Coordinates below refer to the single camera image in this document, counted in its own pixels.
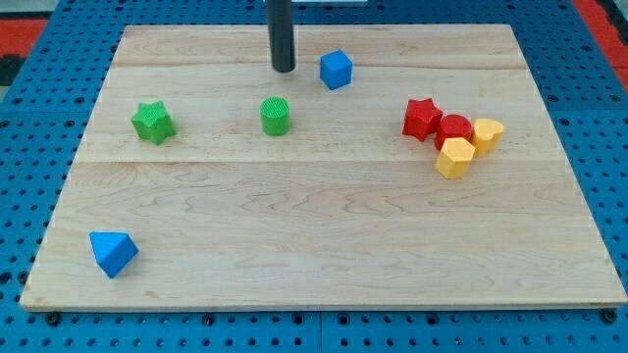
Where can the blue triangle block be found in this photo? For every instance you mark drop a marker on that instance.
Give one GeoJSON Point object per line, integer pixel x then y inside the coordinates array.
{"type": "Point", "coordinates": [112, 251]}

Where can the red cylinder block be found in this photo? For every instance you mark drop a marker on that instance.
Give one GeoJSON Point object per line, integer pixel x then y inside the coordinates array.
{"type": "Point", "coordinates": [452, 126]}

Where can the red star block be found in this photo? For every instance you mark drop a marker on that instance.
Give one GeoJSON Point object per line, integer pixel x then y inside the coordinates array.
{"type": "Point", "coordinates": [421, 119]}

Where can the yellow heart block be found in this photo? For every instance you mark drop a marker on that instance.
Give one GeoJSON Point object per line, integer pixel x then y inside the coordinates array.
{"type": "Point", "coordinates": [486, 135]}

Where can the green star block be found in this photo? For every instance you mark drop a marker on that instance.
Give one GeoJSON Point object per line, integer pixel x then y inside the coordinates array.
{"type": "Point", "coordinates": [153, 122]}

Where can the yellow hexagon block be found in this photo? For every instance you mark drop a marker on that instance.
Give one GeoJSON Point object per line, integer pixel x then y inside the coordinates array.
{"type": "Point", "coordinates": [455, 158]}

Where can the blue cube block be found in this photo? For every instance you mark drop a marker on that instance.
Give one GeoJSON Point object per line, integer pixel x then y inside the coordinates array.
{"type": "Point", "coordinates": [336, 69]}

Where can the wooden board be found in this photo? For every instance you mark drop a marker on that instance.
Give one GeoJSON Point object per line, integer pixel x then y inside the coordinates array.
{"type": "Point", "coordinates": [344, 212]}

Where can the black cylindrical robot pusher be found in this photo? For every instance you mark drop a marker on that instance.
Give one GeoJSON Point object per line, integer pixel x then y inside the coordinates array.
{"type": "Point", "coordinates": [281, 40]}

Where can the green cylinder block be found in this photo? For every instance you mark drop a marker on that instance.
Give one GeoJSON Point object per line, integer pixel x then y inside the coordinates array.
{"type": "Point", "coordinates": [274, 112]}

